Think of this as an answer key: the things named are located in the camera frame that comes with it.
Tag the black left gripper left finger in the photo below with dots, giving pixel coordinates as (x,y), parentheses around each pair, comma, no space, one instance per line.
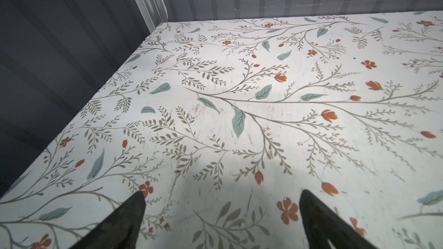
(120,229)

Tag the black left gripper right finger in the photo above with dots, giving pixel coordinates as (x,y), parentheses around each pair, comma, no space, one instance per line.
(324,229)

